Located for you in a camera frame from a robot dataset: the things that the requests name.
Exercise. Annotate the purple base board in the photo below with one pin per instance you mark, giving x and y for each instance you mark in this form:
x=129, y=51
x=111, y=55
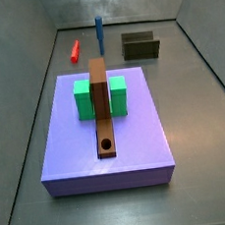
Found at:
x=71, y=165

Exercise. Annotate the blue peg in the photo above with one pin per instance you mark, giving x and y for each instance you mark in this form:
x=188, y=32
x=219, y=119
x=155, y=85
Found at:
x=99, y=33

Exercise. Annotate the black U-shaped holder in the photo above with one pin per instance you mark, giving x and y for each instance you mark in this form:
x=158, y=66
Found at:
x=139, y=45

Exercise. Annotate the red peg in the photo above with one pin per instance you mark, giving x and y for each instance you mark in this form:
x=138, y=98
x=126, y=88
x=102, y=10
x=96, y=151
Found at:
x=75, y=52

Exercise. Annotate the green block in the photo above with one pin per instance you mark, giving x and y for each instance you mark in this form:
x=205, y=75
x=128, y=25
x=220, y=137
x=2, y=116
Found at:
x=118, y=98

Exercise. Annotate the brown slotted bar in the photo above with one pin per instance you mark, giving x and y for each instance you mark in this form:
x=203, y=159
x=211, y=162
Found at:
x=101, y=107

